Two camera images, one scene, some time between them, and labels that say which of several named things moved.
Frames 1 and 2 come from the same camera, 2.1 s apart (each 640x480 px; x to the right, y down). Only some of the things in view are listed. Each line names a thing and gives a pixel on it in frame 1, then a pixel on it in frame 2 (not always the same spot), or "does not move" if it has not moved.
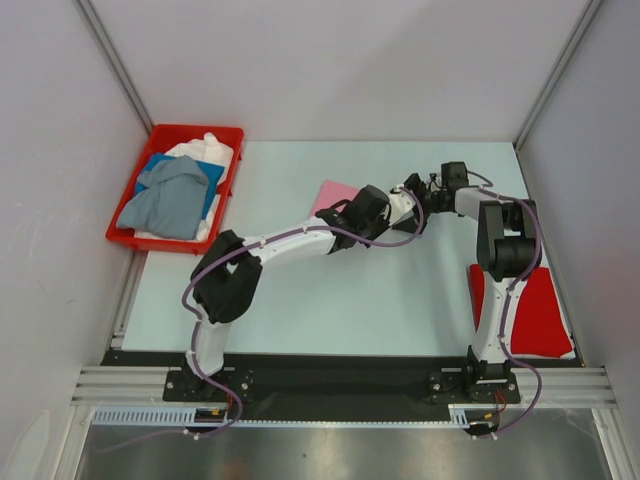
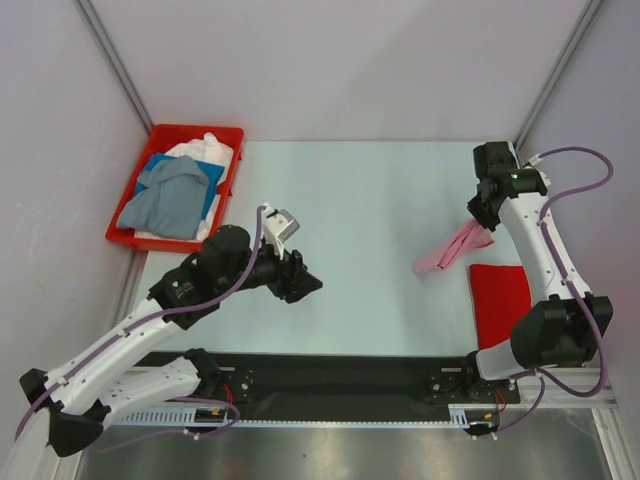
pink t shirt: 332,192 to 470,235
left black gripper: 383,223 to 292,281
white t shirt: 207,150 does not move
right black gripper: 419,186 to 485,219
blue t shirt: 212,172 does not move
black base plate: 343,387 does not move
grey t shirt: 170,200 does not move
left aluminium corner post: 110,52 does not move
